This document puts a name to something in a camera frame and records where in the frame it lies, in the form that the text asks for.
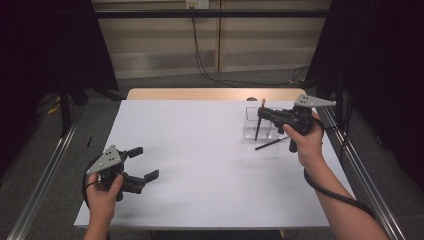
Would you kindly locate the white wall socket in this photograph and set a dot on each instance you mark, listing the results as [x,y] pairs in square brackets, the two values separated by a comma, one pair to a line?
[197,3]

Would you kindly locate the black metal stand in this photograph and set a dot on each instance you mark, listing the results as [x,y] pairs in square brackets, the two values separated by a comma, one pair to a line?
[340,100]
[64,110]

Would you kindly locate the small black stick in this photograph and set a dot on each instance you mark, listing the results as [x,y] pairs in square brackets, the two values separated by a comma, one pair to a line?
[89,141]

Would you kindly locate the black curtain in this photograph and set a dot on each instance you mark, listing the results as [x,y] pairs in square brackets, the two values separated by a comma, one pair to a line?
[383,66]
[43,43]

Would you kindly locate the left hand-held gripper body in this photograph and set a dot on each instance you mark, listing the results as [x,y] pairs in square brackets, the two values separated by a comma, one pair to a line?
[105,161]

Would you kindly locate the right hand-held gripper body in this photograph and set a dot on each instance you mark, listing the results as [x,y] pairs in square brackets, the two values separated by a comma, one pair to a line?
[296,118]

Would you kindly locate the clear acrylic organizer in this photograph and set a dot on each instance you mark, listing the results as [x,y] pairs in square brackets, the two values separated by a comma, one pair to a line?
[248,131]

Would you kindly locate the black cosmetic pencil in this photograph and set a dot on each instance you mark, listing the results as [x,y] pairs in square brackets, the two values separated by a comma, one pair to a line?
[270,143]

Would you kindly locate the person's left hand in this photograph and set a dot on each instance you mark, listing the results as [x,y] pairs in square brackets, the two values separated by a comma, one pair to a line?
[101,198]

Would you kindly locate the person's right hand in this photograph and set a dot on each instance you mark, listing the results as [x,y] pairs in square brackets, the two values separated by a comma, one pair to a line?
[310,146]

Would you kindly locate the aluminium frame rail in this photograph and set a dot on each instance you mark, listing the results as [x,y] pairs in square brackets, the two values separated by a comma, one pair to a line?
[363,180]
[43,180]

